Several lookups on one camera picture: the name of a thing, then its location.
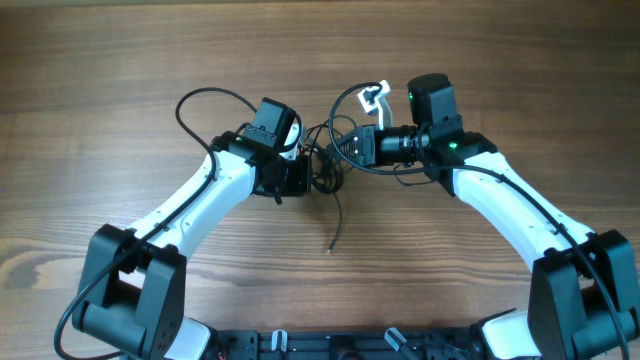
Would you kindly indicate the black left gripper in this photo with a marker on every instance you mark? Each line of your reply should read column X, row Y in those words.
column 301, row 182

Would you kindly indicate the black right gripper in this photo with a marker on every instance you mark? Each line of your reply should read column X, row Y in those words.
column 366, row 136

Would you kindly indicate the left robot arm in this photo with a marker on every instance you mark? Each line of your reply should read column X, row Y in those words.
column 132, row 289

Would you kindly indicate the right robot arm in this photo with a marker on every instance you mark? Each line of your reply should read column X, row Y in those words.
column 584, row 290

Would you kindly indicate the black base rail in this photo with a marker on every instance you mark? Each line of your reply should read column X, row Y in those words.
column 450, row 343

